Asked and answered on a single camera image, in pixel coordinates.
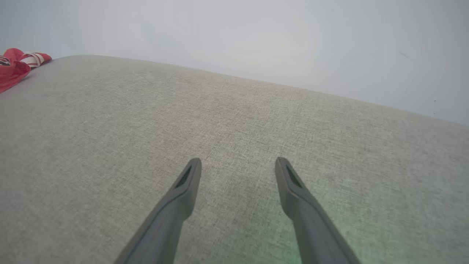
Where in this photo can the red basketball jersey white trim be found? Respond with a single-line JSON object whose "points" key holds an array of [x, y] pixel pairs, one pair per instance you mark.
{"points": [[13, 69]]}

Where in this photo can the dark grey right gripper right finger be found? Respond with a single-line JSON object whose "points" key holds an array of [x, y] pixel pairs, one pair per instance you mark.
{"points": [[315, 234]]}

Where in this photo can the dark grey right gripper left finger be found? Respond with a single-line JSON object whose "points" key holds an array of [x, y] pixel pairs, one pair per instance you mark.
{"points": [[165, 227]]}

